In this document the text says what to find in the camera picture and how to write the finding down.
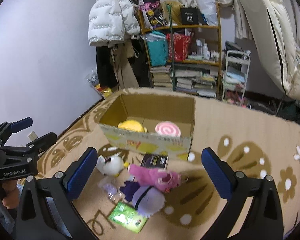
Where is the pink swirl plush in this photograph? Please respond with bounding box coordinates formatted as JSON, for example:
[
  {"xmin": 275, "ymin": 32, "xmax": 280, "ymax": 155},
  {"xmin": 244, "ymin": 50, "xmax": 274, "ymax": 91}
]
[{"xmin": 155, "ymin": 121, "xmax": 181, "ymax": 137}]

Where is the purple doll plush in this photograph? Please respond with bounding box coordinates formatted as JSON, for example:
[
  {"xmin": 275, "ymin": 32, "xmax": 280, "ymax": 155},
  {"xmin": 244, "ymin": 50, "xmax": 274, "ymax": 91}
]
[{"xmin": 119, "ymin": 181, "xmax": 166, "ymax": 218}]

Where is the wooden bookshelf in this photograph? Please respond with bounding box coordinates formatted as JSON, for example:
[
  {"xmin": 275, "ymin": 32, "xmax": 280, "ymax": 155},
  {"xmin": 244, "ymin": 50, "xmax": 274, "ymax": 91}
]
[{"xmin": 138, "ymin": 2, "xmax": 222, "ymax": 98}]

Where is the white chick plush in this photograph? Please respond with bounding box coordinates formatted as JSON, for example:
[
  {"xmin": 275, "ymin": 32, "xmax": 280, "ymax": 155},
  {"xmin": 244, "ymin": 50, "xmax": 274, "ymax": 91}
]
[{"xmin": 96, "ymin": 155, "xmax": 130, "ymax": 177}]

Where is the white utility cart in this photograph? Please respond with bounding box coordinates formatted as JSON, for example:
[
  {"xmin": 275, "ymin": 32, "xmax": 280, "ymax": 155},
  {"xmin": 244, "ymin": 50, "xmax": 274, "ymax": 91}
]
[{"xmin": 222, "ymin": 50, "xmax": 251, "ymax": 107}]

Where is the white puffer jacket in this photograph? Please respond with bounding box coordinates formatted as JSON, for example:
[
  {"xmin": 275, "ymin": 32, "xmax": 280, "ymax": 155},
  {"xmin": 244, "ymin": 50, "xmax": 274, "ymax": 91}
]
[{"xmin": 88, "ymin": 0, "xmax": 140, "ymax": 47}]

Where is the book stack left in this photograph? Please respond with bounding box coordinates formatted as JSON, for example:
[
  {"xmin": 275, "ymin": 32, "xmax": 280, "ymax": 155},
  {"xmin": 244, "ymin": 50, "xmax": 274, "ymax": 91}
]
[{"xmin": 150, "ymin": 65, "xmax": 173, "ymax": 91}]

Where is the book pile right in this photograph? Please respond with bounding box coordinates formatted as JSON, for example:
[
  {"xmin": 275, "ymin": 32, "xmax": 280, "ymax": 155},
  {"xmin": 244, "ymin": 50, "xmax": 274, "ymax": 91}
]
[{"xmin": 170, "ymin": 64, "xmax": 219, "ymax": 99}]

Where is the green pole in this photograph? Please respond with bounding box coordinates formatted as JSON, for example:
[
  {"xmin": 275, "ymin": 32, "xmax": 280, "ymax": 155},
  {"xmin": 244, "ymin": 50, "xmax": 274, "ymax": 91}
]
[{"xmin": 166, "ymin": 3, "xmax": 176, "ymax": 91}]

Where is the upper wall socket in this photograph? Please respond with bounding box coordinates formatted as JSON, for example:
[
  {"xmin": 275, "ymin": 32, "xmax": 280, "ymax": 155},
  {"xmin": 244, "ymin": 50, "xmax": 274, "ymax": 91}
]
[{"xmin": 28, "ymin": 131, "xmax": 38, "ymax": 141}]

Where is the pink bear plush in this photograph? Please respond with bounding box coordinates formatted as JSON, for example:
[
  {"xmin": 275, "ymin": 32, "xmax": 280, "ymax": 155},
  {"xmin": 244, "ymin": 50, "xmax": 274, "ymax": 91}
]
[{"xmin": 128, "ymin": 164, "xmax": 182, "ymax": 193}]

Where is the yellow plush toy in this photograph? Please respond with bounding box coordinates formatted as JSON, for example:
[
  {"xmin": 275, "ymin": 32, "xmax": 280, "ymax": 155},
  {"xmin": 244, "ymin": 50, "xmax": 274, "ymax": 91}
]
[{"xmin": 117, "ymin": 119, "xmax": 148, "ymax": 133}]

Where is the black face box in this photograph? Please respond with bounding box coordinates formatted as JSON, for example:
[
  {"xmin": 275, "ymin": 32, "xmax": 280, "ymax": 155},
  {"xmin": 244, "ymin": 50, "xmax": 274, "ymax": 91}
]
[{"xmin": 140, "ymin": 153, "xmax": 168, "ymax": 169}]

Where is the black box with 40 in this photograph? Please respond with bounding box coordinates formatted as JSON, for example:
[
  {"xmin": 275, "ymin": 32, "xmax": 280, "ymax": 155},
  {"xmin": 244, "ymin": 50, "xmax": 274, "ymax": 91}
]
[{"xmin": 180, "ymin": 7, "xmax": 199, "ymax": 25}]

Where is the snack bag on floor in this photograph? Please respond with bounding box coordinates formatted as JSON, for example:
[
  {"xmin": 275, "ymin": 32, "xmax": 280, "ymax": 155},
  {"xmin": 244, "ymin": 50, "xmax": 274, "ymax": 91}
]
[{"xmin": 86, "ymin": 69, "xmax": 113, "ymax": 99}]

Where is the red gift bag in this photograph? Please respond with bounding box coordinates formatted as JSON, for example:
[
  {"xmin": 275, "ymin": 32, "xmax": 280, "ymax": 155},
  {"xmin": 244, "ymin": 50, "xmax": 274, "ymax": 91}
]
[{"xmin": 173, "ymin": 33, "xmax": 192, "ymax": 61}]

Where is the left hand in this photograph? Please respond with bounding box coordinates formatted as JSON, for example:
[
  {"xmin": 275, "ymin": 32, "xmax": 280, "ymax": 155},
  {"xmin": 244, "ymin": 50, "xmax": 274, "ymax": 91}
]
[{"xmin": 2, "ymin": 180, "xmax": 20, "ymax": 210}]

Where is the green tissue pack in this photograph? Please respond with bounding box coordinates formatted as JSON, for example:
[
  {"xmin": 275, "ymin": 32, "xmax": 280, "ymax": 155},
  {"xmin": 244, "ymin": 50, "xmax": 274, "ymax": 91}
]
[{"xmin": 108, "ymin": 202, "xmax": 148, "ymax": 233}]

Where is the beige hanging coat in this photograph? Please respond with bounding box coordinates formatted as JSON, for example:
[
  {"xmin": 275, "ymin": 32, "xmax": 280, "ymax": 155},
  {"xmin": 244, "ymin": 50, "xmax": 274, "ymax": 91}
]
[{"xmin": 110, "ymin": 39, "xmax": 139, "ymax": 89}]

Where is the cardboard box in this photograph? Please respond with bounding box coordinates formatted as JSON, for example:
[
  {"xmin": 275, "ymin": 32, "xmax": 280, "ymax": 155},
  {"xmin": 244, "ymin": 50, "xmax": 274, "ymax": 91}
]
[{"xmin": 99, "ymin": 92, "xmax": 196, "ymax": 160}]

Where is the clear plastic packet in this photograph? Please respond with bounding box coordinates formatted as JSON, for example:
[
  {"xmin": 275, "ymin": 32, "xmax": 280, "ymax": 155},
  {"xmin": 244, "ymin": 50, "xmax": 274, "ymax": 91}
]
[{"xmin": 98, "ymin": 176, "xmax": 123, "ymax": 202}]

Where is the teal bag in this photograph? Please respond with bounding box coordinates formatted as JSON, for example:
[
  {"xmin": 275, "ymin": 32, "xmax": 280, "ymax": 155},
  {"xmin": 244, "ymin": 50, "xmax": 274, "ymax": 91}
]
[{"xmin": 145, "ymin": 31, "xmax": 168, "ymax": 67}]

